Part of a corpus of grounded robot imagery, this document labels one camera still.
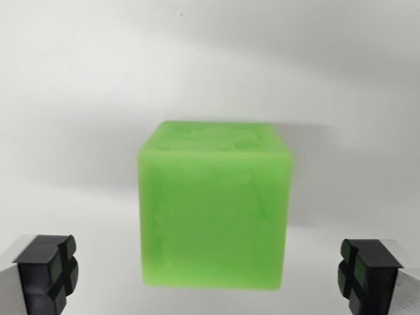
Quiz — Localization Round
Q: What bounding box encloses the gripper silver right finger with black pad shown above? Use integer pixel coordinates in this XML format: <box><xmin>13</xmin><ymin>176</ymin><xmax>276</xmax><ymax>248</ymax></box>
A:
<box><xmin>336</xmin><ymin>238</ymin><xmax>420</xmax><ymax>315</ymax></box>

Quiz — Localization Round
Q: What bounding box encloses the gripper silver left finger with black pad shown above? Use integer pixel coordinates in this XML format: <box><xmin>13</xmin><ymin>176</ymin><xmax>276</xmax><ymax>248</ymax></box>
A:
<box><xmin>0</xmin><ymin>233</ymin><xmax>80</xmax><ymax>315</ymax></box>

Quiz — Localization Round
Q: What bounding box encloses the green soft cube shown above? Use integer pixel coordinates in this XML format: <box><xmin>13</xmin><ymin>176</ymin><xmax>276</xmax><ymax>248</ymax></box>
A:
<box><xmin>135</xmin><ymin>120</ymin><xmax>294</xmax><ymax>293</ymax></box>

